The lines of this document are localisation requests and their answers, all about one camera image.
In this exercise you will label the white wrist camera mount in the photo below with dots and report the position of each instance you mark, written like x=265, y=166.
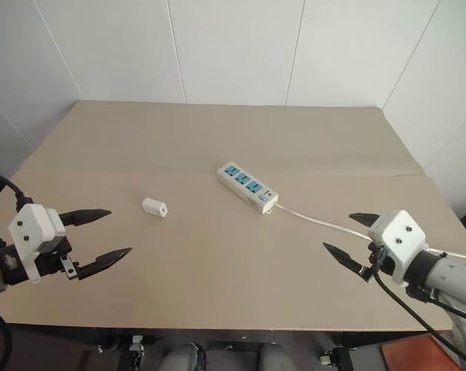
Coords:
x=396, y=235
x=29, y=226

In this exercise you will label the black table frame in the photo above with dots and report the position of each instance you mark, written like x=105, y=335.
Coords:
x=232, y=334

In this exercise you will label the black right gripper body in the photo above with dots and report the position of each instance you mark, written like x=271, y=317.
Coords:
x=383, y=263

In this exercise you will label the white plug adapter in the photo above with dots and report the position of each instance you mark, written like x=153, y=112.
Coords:
x=154, y=206

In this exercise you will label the red floor mat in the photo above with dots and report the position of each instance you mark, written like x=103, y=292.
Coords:
x=410, y=353

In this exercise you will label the white power strip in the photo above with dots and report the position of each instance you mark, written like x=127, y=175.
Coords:
x=246, y=187

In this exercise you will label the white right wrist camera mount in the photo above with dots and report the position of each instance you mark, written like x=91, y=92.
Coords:
x=396, y=235

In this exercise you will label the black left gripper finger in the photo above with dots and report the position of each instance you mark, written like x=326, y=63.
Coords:
x=86, y=215
x=103, y=261

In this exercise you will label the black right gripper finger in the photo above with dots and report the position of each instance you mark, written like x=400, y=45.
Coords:
x=366, y=219
x=344, y=257

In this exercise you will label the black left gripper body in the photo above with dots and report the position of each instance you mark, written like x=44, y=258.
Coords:
x=49, y=263

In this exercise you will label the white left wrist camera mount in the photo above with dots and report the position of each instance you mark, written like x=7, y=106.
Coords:
x=29, y=226

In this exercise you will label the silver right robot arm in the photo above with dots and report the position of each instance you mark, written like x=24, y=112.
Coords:
x=451, y=274

